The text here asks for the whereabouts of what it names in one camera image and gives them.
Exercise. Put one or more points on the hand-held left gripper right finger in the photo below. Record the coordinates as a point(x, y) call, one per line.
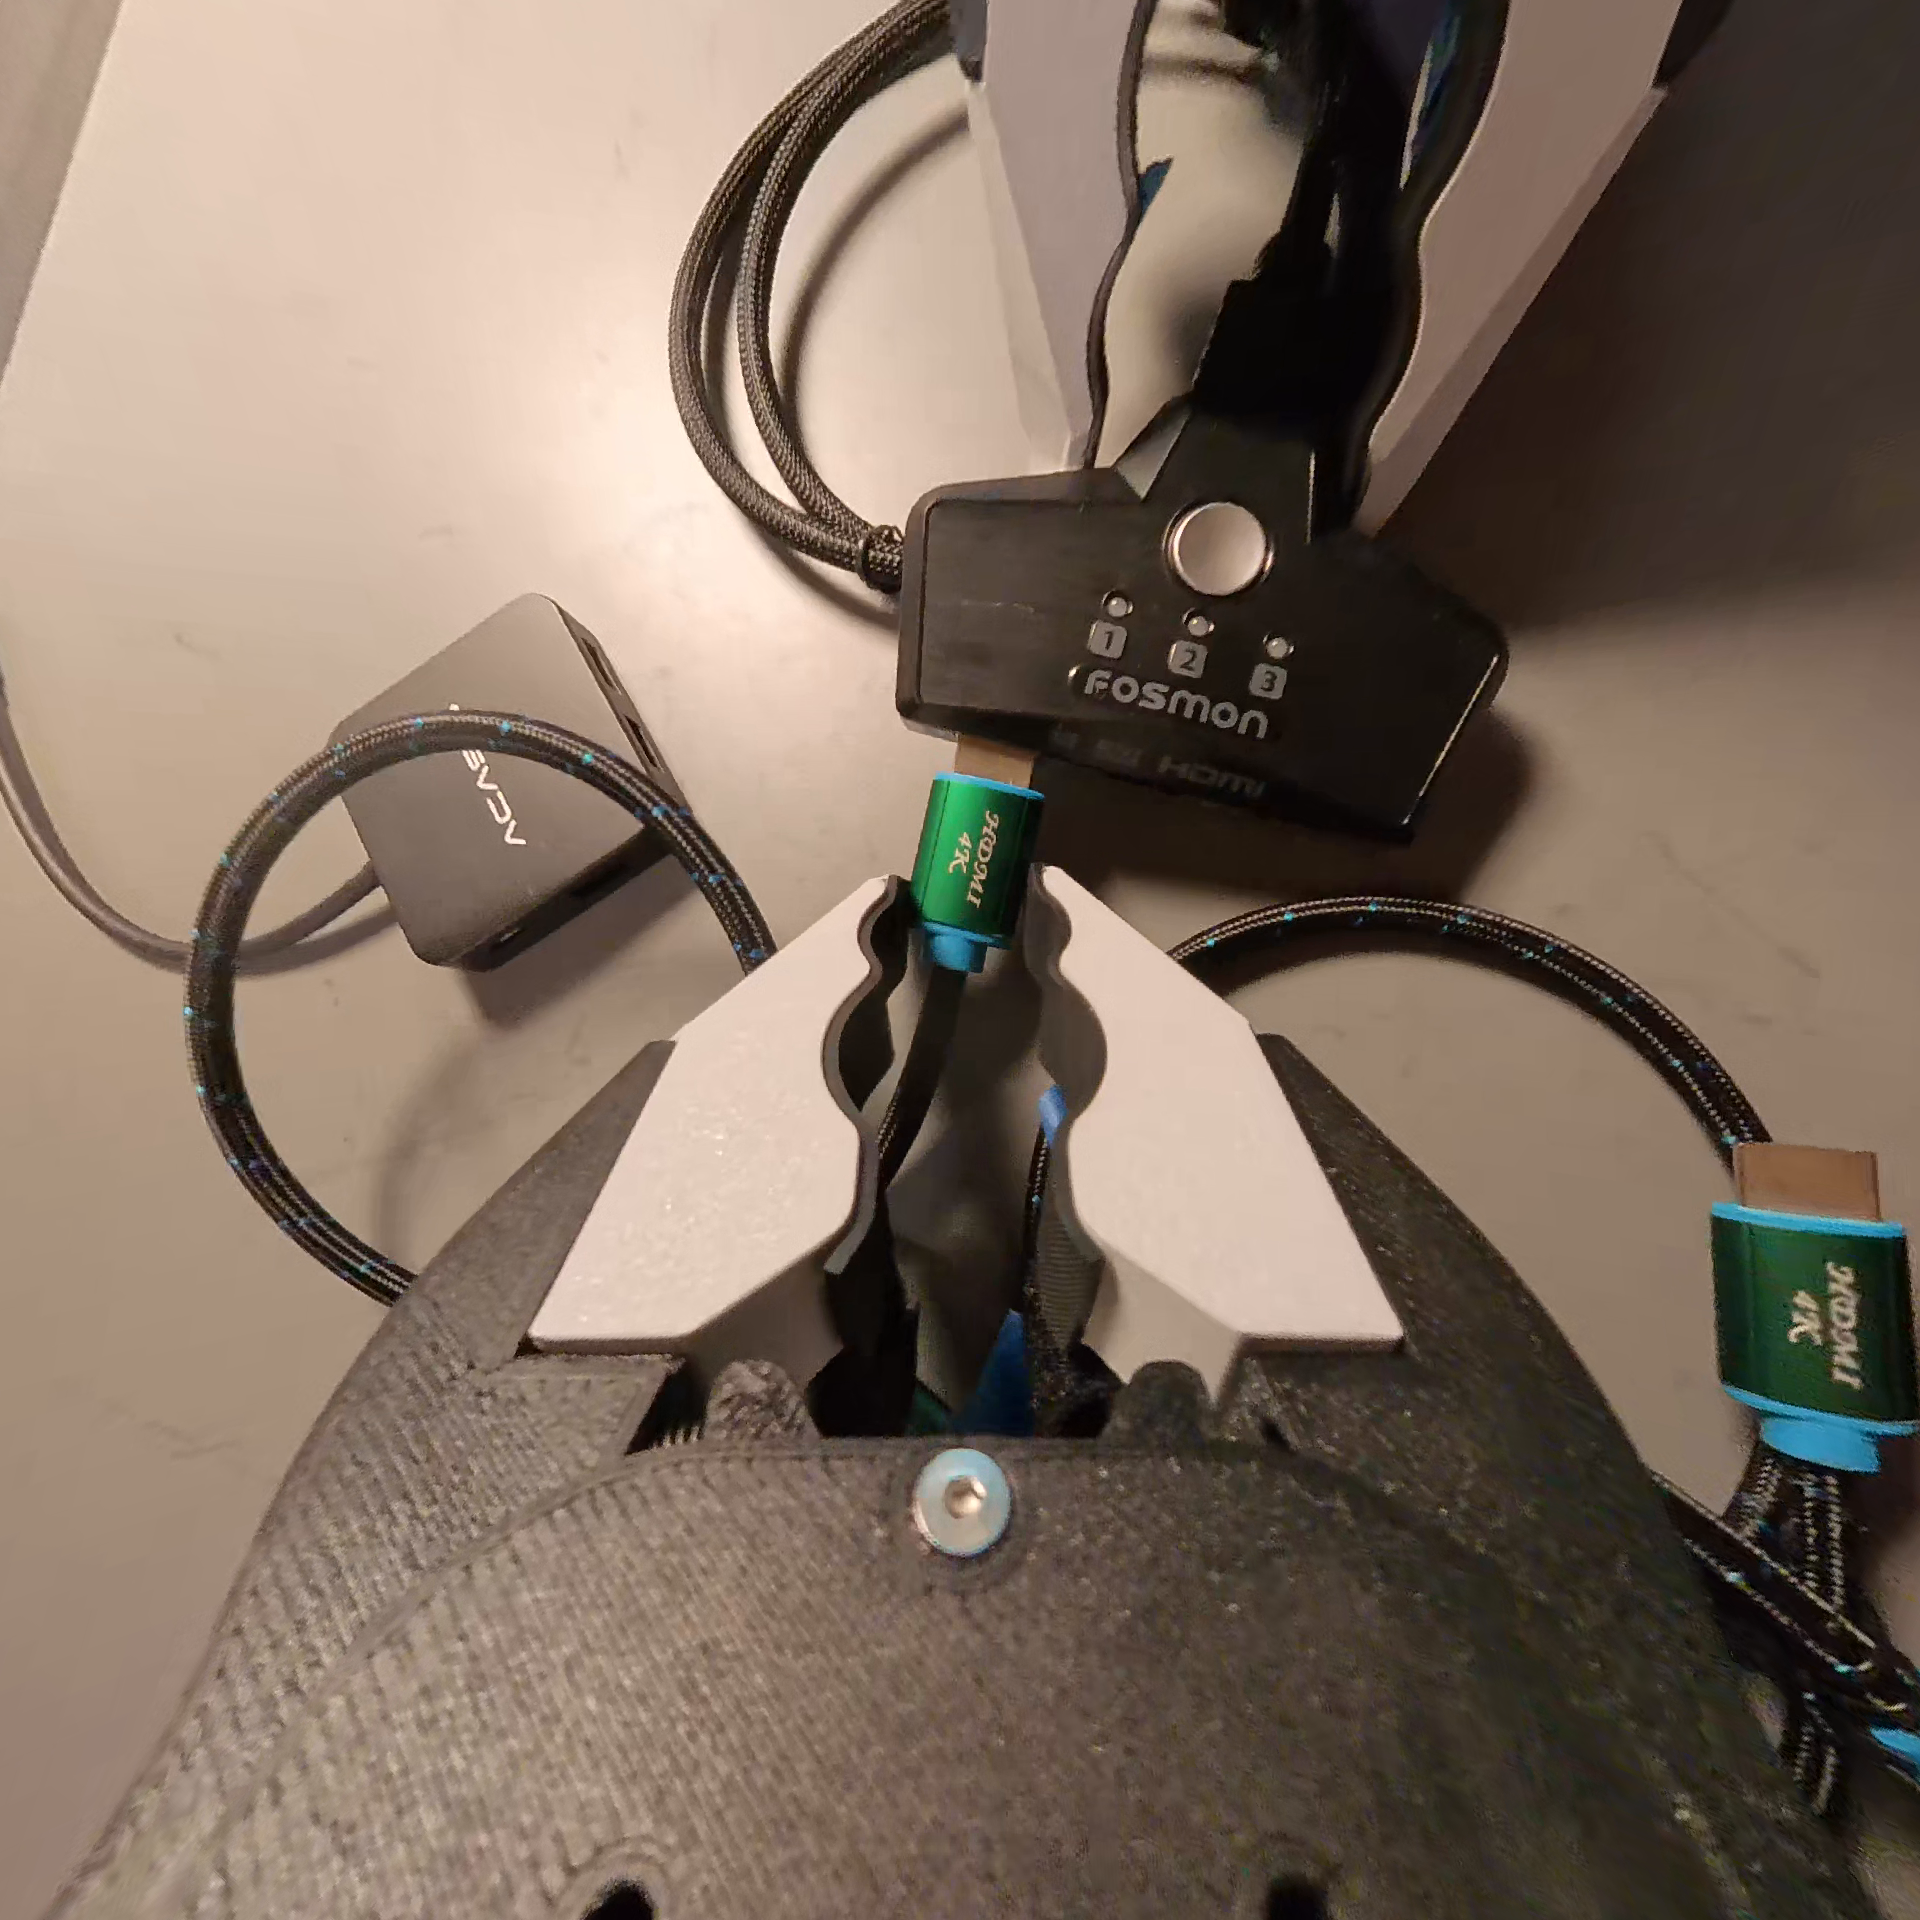
point(1215, 1184)

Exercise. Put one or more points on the black hdmi switch box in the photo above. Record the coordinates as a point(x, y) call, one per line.
point(1020, 629)

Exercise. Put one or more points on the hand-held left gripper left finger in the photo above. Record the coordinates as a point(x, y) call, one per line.
point(704, 1171)

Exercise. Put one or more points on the dark grey usb hub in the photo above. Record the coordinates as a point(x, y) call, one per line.
point(480, 884)

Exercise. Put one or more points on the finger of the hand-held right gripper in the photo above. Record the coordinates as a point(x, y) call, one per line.
point(1530, 210)
point(1049, 181)

